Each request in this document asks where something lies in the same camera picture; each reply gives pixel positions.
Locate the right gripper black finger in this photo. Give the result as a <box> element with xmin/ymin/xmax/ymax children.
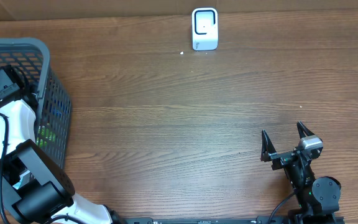
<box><xmin>261</xmin><ymin>129</ymin><xmax>277</xmax><ymax>156</ymax></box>
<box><xmin>296</xmin><ymin>121</ymin><xmax>314</xmax><ymax>139</ymax></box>

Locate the green snack bag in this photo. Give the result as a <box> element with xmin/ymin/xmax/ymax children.
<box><xmin>36</xmin><ymin>126</ymin><xmax>57</xmax><ymax>148</ymax></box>

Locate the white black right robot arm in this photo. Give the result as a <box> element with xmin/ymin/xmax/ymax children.
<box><xmin>257</xmin><ymin>121</ymin><xmax>344</xmax><ymax>224</ymax></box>

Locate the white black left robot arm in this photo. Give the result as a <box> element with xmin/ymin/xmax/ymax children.
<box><xmin>0</xmin><ymin>65</ymin><xmax>123</xmax><ymax>224</ymax></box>

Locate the white barcode scanner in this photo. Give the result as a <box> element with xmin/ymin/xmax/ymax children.
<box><xmin>191</xmin><ymin>7</ymin><xmax>219</xmax><ymax>51</ymax></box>

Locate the grey plastic basket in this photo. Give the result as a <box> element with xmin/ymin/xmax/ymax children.
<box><xmin>0</xmin><ymin>38</ymin><xmax>71</xmax><ymax>167</ymax></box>

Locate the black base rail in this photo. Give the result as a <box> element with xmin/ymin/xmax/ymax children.
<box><xmin>124</xmin><ymin>216</ymin><xmax>345</xmax><ymax>224</ymax></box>

